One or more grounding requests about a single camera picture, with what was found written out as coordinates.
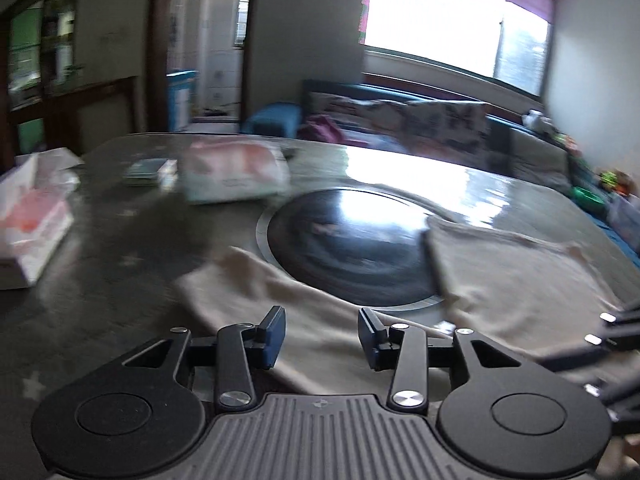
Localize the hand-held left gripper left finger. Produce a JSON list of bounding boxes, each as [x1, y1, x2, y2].
[[122, 305, 287, 413]]

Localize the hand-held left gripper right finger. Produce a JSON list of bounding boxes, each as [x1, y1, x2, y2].
[[357, 307, 521, 416]]

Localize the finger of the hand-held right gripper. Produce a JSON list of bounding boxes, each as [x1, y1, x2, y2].
[[584, 377, 640, 426], [545, 310, 640, 373]]

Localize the beige garment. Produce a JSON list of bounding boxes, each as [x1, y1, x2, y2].
[[175, 215, 640, 411]]

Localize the round black glass cooktop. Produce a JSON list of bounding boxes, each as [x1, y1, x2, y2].
[[256, 186, 448, 311]]

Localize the clear plastic container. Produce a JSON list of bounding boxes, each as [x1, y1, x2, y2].
[[606, 194, 640, 257]]

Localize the green bowl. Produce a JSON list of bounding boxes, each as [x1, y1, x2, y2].
[[574, 186, 607, 212]]

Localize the colourful toy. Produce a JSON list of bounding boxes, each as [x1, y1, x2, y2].
[[599, 169, 633, 197]]

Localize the pink and white tissue pack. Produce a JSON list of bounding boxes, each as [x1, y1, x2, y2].
[[179, 140, 291, 205]]

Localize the grey cushion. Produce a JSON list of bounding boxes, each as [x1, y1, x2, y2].
[[507, 127, 573, 193]]

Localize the small dark card box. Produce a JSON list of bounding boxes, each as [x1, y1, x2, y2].
[[124, 158, 179, 188]]

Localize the purple cloth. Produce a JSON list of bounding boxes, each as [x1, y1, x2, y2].
[[299, 114, 351, 145]]

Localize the blue stool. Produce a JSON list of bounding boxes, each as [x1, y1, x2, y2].
[[244, 102, 303, 137]]

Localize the floral patterned cushion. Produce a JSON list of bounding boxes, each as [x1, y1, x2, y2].
[[307, 91, 493, 157]]

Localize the white plush toy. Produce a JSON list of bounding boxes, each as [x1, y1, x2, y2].
[[521, 109, 553, 130]]

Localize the blue sofa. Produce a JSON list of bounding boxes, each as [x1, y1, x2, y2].
[[301, 72, 576, 196]]

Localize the blue and white box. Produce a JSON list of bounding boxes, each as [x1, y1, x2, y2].
[[166, 69, 199, 132]]

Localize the white and red tissue box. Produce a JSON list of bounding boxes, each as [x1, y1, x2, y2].
[[0, 147, 83, 291]]

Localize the window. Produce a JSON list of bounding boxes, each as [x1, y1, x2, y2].
[[362, 0, 557, 100]]

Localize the wooden glass-door cabinet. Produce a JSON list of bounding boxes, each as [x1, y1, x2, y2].
[[0, 0, 143, 171]]

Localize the wooden door frame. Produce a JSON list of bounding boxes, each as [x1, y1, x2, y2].
[[144, 0, 263, 133]]

